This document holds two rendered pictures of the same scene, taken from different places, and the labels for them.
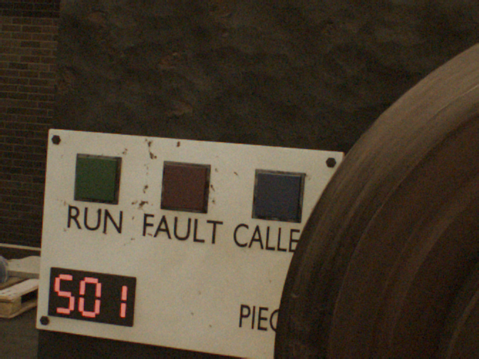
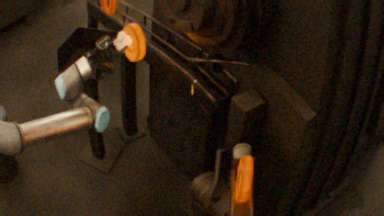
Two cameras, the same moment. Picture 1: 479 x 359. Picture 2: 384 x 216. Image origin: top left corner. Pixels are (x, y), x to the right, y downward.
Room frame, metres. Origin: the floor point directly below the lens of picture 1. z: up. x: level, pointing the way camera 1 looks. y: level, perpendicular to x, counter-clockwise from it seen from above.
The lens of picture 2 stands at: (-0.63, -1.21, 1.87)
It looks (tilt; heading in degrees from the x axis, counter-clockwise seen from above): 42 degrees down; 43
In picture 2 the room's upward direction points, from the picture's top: 3 degrees clockwise
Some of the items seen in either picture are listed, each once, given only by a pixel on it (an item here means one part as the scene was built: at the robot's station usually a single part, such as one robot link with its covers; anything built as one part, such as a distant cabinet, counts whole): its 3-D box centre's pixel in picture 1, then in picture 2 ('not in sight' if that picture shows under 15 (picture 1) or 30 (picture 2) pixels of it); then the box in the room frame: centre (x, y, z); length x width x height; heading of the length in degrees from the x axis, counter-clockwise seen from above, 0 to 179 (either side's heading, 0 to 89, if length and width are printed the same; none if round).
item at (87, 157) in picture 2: not in sight; (88, 101); (0.27, 0.28, 0.36); 0.26 x 0.20 x 0.72; 113
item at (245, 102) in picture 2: not in sight; (246, 126); (0.40, -0.50, 0.68); 0.11 x 0.08 x 0.24; 168
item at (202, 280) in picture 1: (184, 243); not in sight; (0.61, 0.04, 1.15); 0.26 x 0.02 x 0.18; 78
